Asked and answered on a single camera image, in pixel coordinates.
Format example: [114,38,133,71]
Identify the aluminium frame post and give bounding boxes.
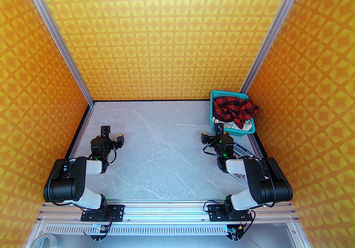
[14,0,95,107]
[239,0,314,95]

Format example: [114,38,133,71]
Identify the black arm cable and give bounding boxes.
[202,142,222,157]
[105,142,117,165]

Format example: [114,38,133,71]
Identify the teal plastic laundry basket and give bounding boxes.
[210,90,255,137]

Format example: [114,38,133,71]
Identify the beige shorts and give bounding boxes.
[212,116,253,132]

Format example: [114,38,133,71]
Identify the aluminium left frame post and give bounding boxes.
[14,0,95,107]

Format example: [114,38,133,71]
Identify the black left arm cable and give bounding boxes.
[105,142,117,165]

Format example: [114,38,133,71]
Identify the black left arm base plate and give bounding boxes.
[80,204,125,222]

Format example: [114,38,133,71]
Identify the aluminium right frame post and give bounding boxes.
[239,0,314,95]

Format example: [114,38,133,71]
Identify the red black plaid shirt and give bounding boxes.
[213,97,260,129]

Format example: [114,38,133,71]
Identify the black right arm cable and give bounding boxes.
[202,142,222,157]

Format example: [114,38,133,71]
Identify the aluminium left table side rail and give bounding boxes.
[44,101,95,203]

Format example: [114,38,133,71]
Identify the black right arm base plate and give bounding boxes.
[207,204,253,222]

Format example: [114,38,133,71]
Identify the aluminium front mounting rail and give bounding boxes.
[37,199,298,224]

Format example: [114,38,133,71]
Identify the perforated white cable tray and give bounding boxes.
[28,215,308,248]

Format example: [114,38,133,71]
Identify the clear tape roll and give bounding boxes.
[31,234,58,248]

